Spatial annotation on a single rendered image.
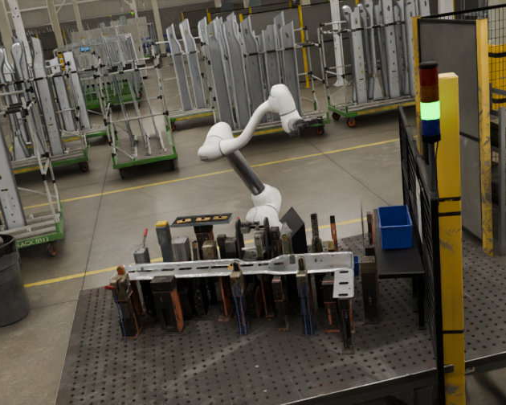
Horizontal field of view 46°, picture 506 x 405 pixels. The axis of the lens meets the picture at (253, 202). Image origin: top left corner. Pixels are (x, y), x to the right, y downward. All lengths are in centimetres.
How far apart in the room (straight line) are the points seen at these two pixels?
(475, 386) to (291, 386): 148
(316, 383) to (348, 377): 15
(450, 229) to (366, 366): 77
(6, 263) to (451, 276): 383
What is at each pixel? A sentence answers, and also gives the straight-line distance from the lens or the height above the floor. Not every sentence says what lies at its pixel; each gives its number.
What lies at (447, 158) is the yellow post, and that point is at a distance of 252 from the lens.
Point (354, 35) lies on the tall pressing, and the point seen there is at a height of 149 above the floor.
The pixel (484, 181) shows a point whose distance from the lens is 513.
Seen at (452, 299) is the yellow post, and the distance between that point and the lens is 277.
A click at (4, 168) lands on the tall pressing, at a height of 100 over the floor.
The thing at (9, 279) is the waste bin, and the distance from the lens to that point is 552.
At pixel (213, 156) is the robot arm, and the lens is 361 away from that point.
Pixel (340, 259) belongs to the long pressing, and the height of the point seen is 100.
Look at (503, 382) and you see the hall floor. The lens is 404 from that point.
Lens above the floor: 240
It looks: 19 degrees down
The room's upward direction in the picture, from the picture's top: 8 degrees counter-clockwise
